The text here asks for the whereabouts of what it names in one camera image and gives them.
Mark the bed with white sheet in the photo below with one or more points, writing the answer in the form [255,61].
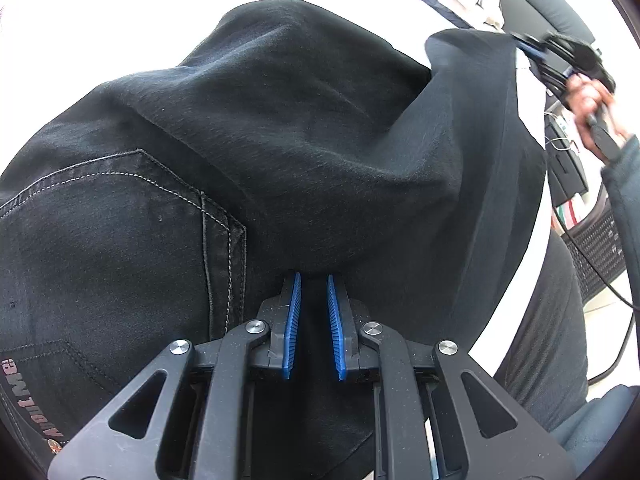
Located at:
[125,20]

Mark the black pants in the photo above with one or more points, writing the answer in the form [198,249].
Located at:
[250,135]

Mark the black mesh basket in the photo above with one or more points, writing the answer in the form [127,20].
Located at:
[595,245]

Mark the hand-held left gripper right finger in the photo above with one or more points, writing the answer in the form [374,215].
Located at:
[336,325]

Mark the person's right forearm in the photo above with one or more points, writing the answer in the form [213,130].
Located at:
[625,200]

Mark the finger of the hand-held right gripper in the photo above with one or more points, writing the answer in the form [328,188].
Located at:
[552,77]
[532,47]

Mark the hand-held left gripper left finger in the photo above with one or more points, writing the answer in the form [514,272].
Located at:
[292,325]

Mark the person's right hand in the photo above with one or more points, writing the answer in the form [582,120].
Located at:
[580,100]

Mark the grey padded headboard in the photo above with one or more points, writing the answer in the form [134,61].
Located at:
[550,0]

